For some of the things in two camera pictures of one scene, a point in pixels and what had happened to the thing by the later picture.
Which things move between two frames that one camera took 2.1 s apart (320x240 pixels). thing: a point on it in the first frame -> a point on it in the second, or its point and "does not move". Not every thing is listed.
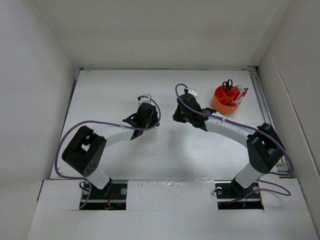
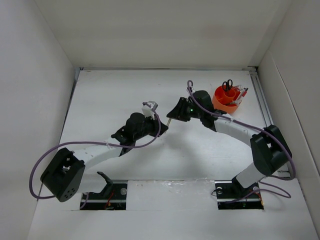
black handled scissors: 227,85 does not move
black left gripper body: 151,122 -> 153,127
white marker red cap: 244,92 does not move
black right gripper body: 181,116 does not move
